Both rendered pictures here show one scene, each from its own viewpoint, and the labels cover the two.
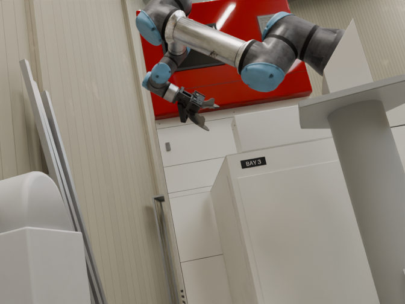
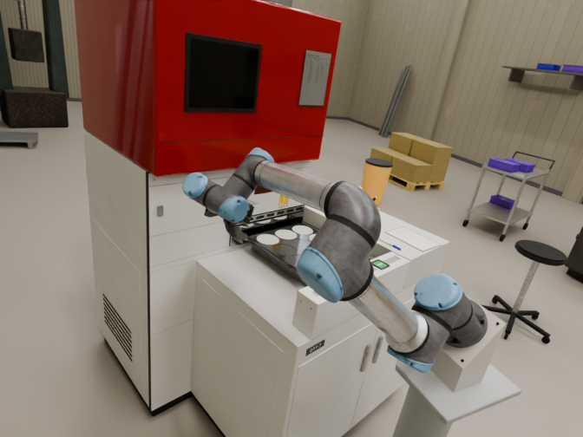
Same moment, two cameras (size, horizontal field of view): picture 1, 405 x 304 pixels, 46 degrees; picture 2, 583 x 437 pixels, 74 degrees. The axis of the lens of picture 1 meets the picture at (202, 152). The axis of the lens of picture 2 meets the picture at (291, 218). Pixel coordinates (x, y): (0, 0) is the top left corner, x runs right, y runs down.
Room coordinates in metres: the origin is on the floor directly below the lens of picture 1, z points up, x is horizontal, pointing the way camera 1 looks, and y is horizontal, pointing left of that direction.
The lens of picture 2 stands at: (0.91, 0.58, 1.66)
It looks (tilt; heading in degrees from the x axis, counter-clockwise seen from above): 23 degrees down; 322
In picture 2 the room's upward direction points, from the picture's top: 8 degrees clockwise
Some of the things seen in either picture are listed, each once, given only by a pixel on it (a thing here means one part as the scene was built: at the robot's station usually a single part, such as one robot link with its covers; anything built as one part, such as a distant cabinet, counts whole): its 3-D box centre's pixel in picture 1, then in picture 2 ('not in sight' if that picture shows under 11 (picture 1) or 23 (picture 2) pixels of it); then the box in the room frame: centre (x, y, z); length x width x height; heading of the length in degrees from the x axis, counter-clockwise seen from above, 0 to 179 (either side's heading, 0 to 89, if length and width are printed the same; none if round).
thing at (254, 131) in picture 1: (307, 125); (356, 290); (1.71, -0.40, 0.89); 0.55 x 0.09 x 0.14; 97
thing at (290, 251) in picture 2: not in sight; (302, 244); (2.07, -0.42, 0.90); 0.34 x 0.34 x 0.01; 7
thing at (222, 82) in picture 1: (216, 81); (206, 77); (2.58, -0.16, 1.52); 0.81 x 0.75 x 0.60; 97
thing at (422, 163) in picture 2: not in sight; (407, 159); (4.80, -4.76, 0.34); 1.16 x 0.84 x 0.68; 168
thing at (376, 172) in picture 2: not in sight; (374, 181); (4.15, -3.29, 0.28); 0.36 x 0.35 x 0.56; 79
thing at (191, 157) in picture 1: (242, 145); (239, 207); (2.27, -0.20, 1.02); 0.81 x 0.03 x 0.40; 97
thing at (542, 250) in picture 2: not in sight; (527, 287); (1.78, -2.41, 0.32); 0.54 x 0.51 x 0.64; 163
